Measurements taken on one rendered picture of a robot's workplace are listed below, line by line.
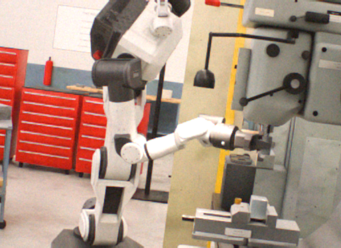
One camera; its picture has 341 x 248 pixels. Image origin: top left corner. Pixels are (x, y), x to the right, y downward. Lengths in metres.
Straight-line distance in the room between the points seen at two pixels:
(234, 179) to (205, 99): 1.42
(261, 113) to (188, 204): 1.97
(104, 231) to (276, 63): 1.16
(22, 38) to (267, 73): 9.86
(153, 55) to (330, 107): 0.65
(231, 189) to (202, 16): 1.63
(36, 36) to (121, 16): 9.35
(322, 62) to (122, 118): 0.71
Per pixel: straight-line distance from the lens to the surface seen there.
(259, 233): 1.77
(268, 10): 1.71
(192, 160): 3.57
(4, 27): 11.53
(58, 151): 6.67
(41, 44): 11.26
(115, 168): 2.28
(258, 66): 1.73
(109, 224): 2.43
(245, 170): 2.17
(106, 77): 1.87
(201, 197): 3.62
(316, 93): 1.73
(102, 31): 1.99
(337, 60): 1.75
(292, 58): 1.74
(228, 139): 1.83
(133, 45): 1.93
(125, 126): 1.90
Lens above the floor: 1.45
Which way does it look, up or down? 3 degrees down
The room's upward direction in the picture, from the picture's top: 8 degrees clockwise
